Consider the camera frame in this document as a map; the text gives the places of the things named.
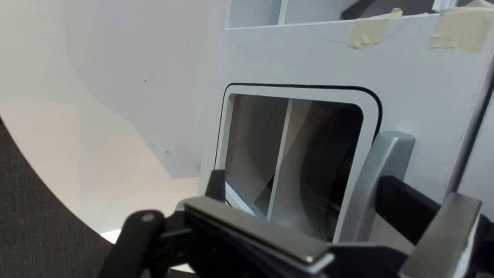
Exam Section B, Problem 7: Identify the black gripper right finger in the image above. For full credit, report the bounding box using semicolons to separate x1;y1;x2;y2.
377;175;494;278

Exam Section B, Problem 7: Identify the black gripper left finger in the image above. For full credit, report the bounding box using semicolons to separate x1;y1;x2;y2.
98;195;337;278

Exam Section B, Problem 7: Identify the white oven door with window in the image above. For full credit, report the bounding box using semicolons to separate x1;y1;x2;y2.
198;14;493;249

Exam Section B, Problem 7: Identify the white toy kitchen body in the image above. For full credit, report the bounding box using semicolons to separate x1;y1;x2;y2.
225;0;494;207

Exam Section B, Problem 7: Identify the beige masking tape piece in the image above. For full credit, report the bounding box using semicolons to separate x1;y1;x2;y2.
430;2;494;54
348;7;407;51

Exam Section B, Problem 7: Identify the round white table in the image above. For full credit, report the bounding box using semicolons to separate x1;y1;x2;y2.
0;0;231;249

